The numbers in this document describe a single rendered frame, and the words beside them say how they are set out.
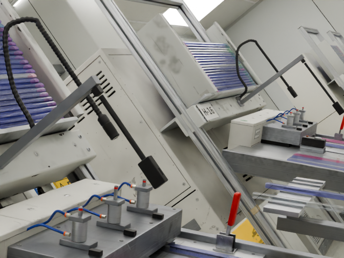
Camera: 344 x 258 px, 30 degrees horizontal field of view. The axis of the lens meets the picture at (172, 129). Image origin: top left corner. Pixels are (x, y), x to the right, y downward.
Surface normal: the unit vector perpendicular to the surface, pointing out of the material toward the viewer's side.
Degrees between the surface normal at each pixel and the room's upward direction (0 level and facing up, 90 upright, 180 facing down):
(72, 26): 90
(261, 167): 90
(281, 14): 90
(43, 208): 43
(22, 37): 90
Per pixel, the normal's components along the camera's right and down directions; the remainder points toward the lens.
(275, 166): -0.37, 0.11
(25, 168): 0.73, -0.58
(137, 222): 0.08, -0.99
